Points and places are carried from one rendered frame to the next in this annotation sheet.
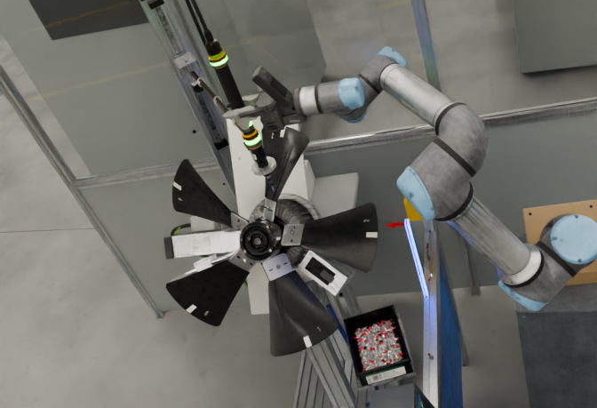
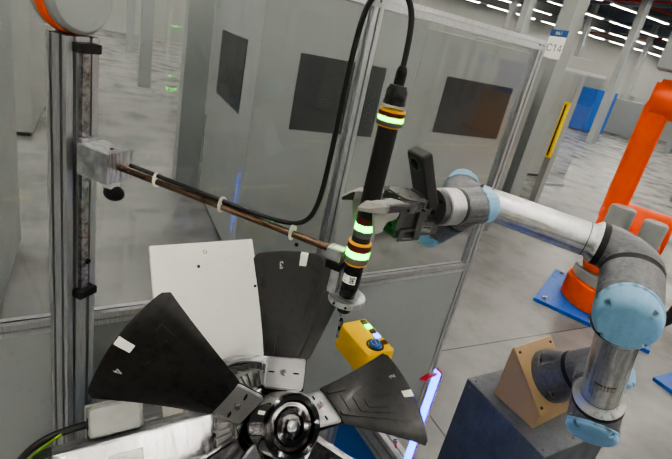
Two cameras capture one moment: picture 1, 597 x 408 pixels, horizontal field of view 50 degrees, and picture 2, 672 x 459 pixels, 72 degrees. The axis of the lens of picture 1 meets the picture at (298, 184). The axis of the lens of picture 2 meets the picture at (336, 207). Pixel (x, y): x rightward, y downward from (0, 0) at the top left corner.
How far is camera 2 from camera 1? 1.47 m
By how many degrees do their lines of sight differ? 52
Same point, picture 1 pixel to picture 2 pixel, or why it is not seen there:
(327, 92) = (476, 197)
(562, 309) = (569, 444)
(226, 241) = (176, 442)
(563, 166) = (386, 324)
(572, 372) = not seen: outside the picture
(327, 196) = not seen: hidden behind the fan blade
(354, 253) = (405, 421)
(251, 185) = not seen: hidden behind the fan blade
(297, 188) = (254, 346)
